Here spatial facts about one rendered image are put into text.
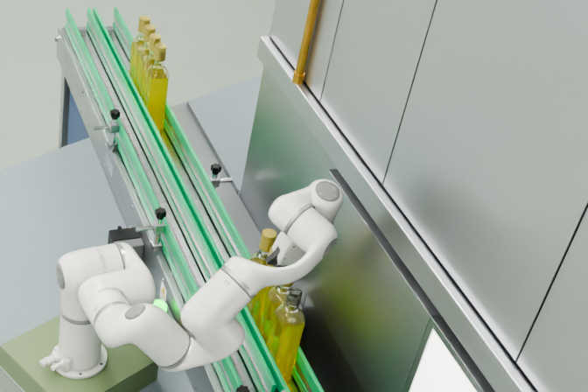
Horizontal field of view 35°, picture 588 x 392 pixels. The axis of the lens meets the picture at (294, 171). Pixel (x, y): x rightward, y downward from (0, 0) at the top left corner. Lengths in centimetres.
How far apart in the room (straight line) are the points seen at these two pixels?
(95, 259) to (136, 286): 13
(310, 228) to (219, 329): 25
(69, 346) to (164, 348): 40
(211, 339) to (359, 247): 41
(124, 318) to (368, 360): 55
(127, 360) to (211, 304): 55
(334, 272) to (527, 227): 67
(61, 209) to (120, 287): 86
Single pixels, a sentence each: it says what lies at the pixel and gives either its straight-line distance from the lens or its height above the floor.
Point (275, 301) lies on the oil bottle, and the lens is 210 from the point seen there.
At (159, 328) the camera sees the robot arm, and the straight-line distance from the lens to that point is 181.
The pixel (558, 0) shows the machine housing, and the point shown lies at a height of 197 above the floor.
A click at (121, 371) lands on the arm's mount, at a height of 82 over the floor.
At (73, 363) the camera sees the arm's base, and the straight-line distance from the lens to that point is 222.
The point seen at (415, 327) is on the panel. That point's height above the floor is 126.
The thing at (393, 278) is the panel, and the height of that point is 129.
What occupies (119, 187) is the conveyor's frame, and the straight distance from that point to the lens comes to 276.
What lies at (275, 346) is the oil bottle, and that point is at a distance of 212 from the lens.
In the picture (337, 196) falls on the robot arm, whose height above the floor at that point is 142.
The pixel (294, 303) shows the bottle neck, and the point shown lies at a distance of 204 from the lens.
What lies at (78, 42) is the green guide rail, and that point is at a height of 94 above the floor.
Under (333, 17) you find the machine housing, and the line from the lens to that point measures 210.
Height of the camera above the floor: 250
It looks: 35 degrees down
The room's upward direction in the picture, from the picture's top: 13 degrees clockwise
